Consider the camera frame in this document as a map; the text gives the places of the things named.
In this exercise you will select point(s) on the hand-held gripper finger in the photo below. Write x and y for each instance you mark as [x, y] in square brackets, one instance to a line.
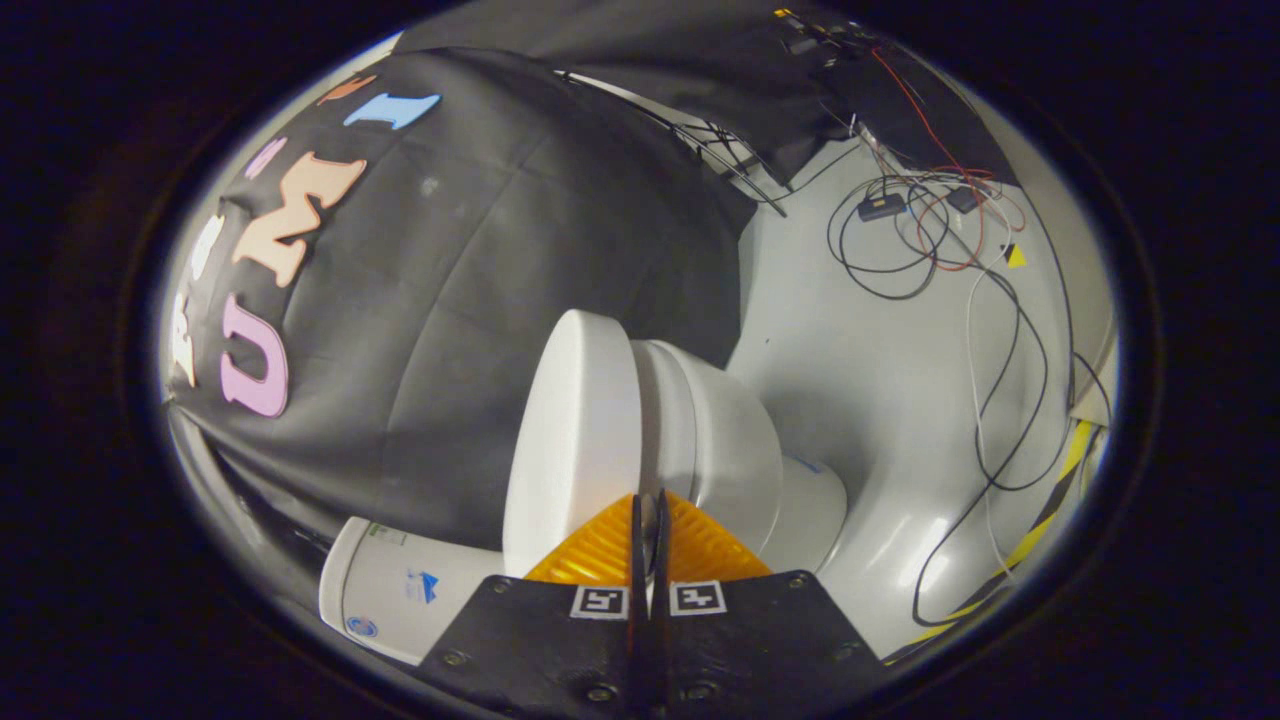
[636, 640]
[660, 640]

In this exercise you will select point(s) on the white toilet lid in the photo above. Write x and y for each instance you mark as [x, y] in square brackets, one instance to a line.
[575, 430]

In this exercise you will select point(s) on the white toilet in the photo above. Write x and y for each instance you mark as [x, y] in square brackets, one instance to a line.
[730, 440]

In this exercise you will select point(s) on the white toilet tank cover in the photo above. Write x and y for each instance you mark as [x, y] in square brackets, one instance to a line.
[340, 590]

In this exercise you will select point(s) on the black backdrop cloth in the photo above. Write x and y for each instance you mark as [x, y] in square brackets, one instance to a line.
[480, 300]

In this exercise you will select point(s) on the yellow and black floor tape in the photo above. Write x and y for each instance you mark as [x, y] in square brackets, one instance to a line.
[1040, 525]

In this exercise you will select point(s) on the black tripod stand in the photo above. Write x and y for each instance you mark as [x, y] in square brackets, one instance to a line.
[720, 160]

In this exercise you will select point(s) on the small black adapter box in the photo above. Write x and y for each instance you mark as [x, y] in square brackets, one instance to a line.
[880, 207]

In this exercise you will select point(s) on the orange and black device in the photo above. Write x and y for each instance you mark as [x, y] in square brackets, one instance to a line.
[810, 30]

